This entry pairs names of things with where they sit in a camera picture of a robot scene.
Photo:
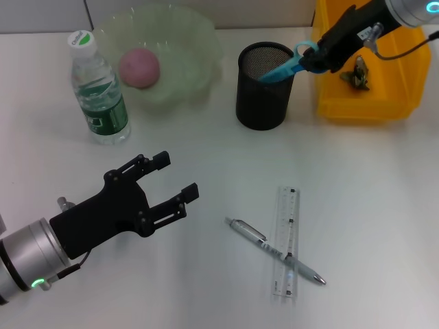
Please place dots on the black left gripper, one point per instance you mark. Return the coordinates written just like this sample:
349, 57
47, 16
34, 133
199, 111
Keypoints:
103, 219

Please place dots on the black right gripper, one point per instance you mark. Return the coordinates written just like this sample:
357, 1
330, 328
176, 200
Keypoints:
350, 34

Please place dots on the blue and teal scissors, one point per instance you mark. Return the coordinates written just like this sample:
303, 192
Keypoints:
281, 72

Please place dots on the green plastic wrapper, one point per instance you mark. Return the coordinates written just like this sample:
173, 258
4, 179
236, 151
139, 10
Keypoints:
356, 77

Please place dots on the silver ballpoint pen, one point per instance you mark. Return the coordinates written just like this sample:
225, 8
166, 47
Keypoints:
257, 240

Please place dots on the clear bottle with green label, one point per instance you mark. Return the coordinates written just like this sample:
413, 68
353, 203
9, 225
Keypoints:
99, 103

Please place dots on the pink toy peach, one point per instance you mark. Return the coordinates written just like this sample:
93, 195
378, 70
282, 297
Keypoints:
139, 68

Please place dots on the clear plastic ruler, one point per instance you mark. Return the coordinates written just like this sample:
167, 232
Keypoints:
289, 212

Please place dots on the white and silver right arm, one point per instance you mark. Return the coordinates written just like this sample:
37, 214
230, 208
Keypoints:
411, 10

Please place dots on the green translucent fruit bowl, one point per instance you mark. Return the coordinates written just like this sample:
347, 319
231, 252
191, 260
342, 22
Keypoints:
192, 51

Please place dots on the black mesh cup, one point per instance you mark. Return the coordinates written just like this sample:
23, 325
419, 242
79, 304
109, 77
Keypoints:
264, 103

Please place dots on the yellow plastic bin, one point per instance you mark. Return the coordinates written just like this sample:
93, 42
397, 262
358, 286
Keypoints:
377, 99

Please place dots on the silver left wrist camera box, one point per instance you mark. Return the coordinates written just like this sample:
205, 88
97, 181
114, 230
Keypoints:
1, 222

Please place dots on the grey vertical wall trim strip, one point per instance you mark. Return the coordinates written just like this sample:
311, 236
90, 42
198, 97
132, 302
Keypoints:
88, 15

